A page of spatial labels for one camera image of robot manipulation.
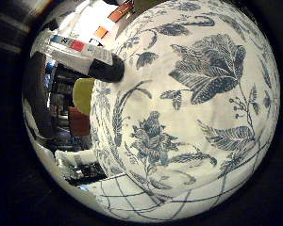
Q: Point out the translucent spray bottle with labels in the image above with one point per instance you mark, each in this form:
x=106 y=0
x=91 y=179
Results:
x=69 y=50

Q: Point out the white cloth with grid lines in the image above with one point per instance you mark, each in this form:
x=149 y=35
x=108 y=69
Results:
x=179 y=204

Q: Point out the yellow-green chair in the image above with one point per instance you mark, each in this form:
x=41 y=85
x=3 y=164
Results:
x=83 y=94

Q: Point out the orange box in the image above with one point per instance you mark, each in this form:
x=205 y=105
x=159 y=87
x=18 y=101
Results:
x=100 y=31
x=119 y=12

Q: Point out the dark storage shelf rack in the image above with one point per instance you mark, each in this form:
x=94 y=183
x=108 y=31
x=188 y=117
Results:
x=61 y=91

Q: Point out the orange-red block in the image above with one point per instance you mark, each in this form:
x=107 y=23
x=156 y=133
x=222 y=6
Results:
x=79 y=122

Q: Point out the blue floral tablecloth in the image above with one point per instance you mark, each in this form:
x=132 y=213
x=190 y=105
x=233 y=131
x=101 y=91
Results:
x=185 y=109

